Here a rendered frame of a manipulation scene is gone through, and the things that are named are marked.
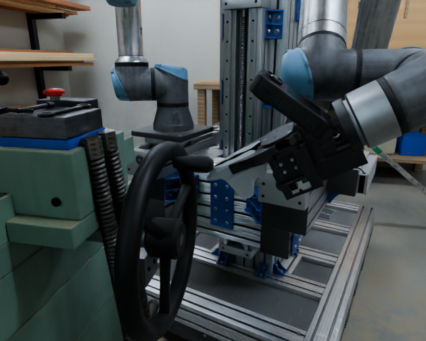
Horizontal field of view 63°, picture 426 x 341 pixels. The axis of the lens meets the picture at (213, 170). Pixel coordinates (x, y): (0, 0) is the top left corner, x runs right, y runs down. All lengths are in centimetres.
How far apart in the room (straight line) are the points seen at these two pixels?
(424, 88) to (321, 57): 15
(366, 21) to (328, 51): 39
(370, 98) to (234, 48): 83
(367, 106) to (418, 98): 5
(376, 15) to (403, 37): 293
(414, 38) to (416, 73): 341
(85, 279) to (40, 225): 24
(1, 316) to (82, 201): 18
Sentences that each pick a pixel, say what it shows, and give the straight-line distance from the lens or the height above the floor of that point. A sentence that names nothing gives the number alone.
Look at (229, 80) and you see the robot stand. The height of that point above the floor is 100.
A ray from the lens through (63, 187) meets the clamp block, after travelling 47.
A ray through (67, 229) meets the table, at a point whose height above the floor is 87.
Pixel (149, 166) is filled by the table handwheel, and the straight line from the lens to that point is 43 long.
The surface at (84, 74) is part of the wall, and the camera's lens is 457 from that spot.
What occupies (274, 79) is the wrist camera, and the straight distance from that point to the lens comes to 45.
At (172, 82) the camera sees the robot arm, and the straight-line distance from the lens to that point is 124.
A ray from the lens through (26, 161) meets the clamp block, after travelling 49.
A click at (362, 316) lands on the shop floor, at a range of 176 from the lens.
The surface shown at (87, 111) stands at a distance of 50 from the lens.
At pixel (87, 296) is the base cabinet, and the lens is 73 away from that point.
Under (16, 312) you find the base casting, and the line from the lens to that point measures 58.
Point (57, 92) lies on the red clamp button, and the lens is 56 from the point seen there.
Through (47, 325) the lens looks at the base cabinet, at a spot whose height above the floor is 67.
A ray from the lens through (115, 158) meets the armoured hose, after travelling 51.
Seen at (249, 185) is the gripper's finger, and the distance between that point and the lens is 49.
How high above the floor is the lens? 107
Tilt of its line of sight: 18 degrees down
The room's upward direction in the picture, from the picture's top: straight up
